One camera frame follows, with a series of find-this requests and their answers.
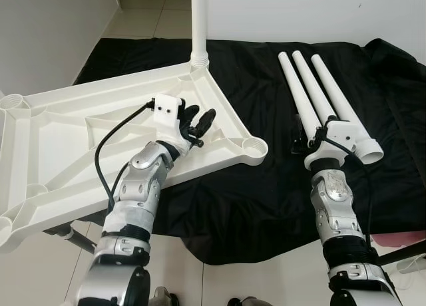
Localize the white plastic table leg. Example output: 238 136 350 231
310 53 385 166
292 50 339 124
190 0 210 69
278 50 320 137

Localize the white plastic table top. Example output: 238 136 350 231
0 59 269 253

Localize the black cloth cover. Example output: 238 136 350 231
72 37 426 265

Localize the pink cushioned seat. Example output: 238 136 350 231
368 230 426 252

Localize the grey robot left leg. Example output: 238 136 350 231
150 286 177 306

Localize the grey robot leg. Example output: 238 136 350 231
150 286 177 306
226 295 260 306

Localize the grey robot right leg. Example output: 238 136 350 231
226 295 260 306

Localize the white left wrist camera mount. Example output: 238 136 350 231
152 95 192 162

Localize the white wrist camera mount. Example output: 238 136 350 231
152 95 192 162
318 118 365 154

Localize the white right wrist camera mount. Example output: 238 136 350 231
318 118 365 154

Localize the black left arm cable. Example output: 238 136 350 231
95 101 157 217

